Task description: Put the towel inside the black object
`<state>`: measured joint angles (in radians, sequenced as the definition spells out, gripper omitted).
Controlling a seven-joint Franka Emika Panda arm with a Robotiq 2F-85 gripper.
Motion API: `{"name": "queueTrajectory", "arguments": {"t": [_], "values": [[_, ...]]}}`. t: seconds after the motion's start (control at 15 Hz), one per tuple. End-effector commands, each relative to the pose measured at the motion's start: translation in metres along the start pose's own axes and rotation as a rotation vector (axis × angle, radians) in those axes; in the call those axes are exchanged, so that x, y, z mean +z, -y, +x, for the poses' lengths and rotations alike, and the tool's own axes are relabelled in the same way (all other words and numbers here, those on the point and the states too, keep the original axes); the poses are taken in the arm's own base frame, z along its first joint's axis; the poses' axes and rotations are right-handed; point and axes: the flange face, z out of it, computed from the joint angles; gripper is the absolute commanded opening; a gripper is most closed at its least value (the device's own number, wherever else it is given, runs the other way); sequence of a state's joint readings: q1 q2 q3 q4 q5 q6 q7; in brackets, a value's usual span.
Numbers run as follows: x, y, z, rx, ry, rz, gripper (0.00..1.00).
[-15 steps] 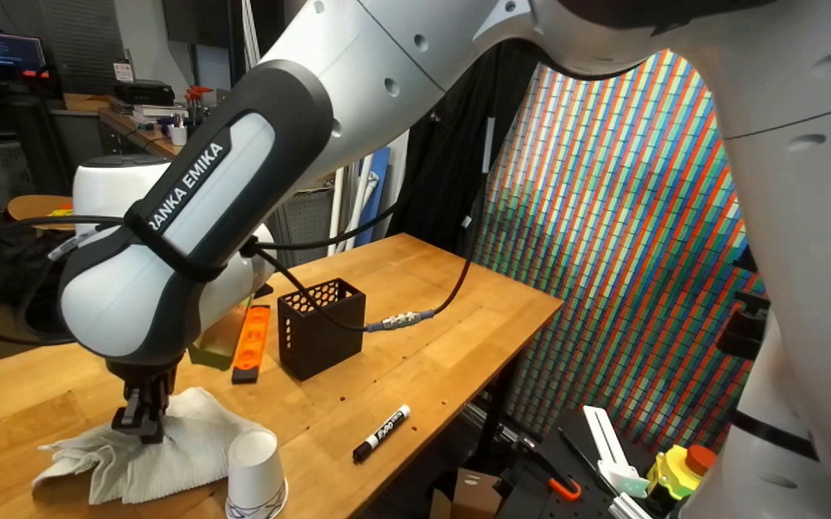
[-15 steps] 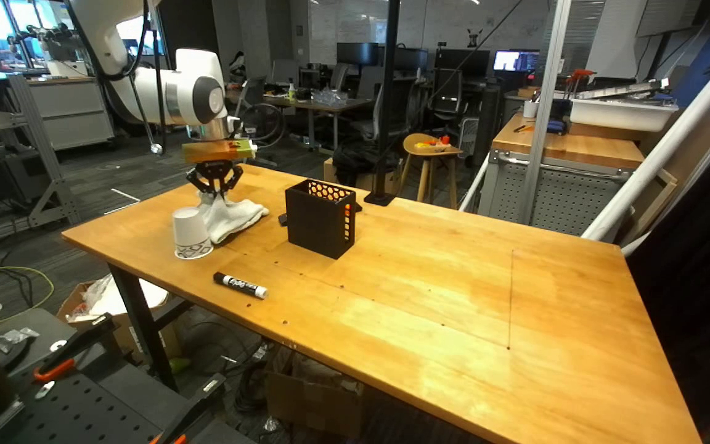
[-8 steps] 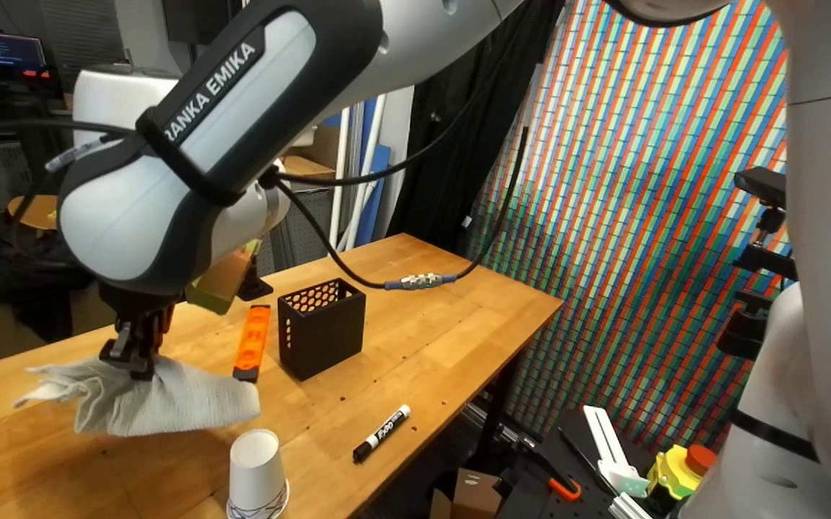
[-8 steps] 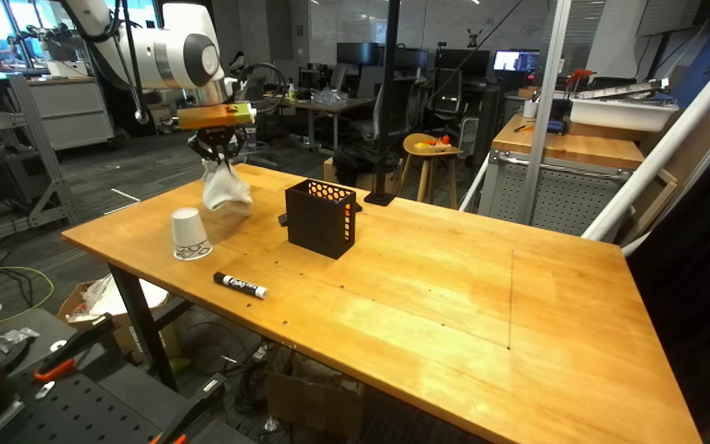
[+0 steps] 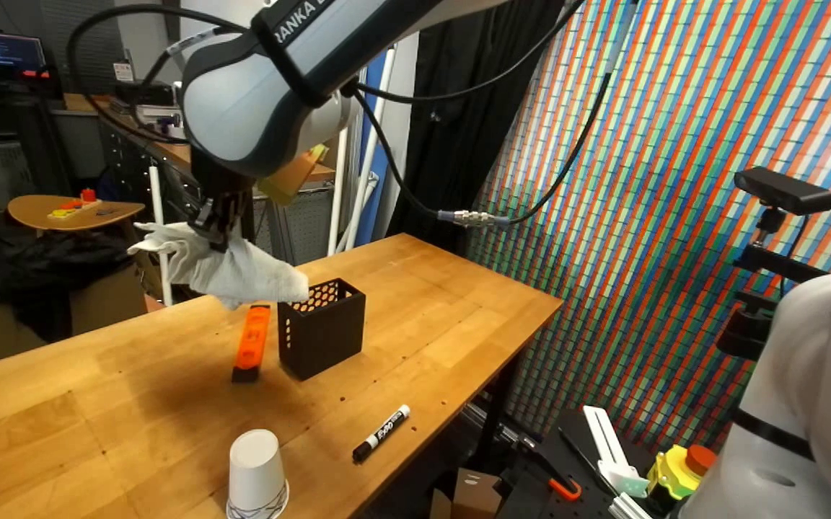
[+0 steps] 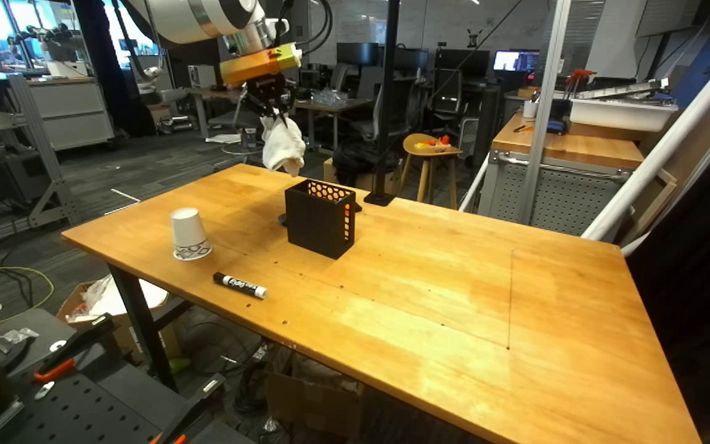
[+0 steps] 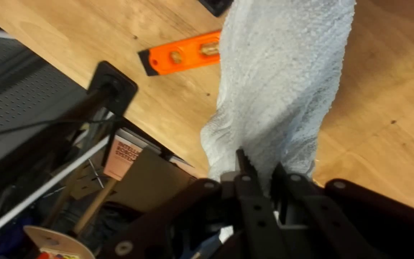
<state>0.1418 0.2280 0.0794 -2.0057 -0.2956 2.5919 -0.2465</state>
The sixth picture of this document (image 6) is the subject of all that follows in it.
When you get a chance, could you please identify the orange handled clamp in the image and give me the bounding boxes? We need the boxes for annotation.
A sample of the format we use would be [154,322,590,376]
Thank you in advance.
[29,355,81,387]

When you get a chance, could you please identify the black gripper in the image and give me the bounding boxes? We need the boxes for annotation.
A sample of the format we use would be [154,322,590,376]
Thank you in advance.
[246,70,295,121]

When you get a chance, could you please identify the black white marker pen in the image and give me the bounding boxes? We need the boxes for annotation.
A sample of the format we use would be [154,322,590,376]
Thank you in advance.
[213,268,271,304]

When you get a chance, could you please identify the small cardboard box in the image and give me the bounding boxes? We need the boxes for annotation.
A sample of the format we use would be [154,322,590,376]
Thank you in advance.
[263,366,367,444]

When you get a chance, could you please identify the black pole stand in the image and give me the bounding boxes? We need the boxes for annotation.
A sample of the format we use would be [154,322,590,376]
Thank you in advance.
[362,0,407,209]

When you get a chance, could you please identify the black perforated box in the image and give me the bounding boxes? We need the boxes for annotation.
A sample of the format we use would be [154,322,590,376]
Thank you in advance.
[280,178,359,260]

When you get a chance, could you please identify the thin white pole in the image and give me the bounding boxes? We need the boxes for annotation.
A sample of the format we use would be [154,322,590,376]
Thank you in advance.
[455,149,492,215]

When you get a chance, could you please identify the white cloth towel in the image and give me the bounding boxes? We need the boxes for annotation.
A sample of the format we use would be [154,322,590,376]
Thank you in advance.
[260,111,308,178]

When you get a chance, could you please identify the white paper cup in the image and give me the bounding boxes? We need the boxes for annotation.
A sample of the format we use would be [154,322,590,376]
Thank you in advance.
[168,204,218,264]

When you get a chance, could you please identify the red yellow toy block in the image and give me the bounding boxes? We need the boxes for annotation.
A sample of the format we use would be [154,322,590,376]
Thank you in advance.
[410,132,455,154]

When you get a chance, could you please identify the yellow wrist camera box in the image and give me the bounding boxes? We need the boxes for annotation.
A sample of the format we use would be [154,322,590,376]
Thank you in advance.
[218,41,305,88]

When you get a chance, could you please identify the lit computer monitor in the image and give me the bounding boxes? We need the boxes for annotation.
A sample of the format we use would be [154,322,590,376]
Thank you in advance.
[490,46,545,77]

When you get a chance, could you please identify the round wooden stool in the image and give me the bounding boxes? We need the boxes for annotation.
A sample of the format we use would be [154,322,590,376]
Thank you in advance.
[395,131,467,206]

